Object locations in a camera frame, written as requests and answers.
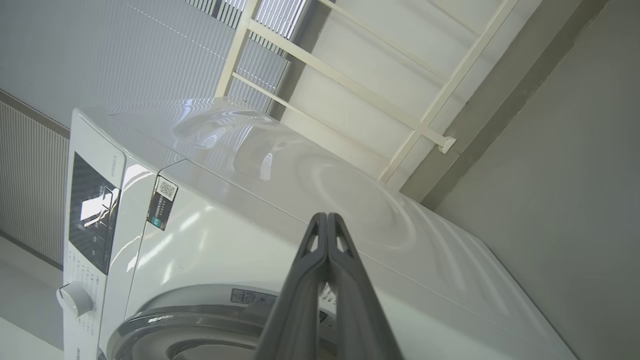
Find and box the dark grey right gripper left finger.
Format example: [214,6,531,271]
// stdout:
[255,213,329,360]

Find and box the black washer display panel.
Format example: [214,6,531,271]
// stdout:
[68,151,122,276]

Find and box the grey warning sticker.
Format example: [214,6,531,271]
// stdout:
[230,288,277,307]

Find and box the black QR code sticker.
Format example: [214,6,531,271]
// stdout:
[146,176,179,231]

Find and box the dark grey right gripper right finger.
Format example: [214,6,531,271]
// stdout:
[327,213,405,360]

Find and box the cream metal railing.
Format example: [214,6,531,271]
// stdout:
[215,0,521,191]

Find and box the white washer control knob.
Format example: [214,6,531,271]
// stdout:
[56,281,94,319]

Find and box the white front-load washing machine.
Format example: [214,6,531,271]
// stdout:
[56,96,578,360]

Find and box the round dark glass washer door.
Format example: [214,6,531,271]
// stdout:
[106,284,338,360]

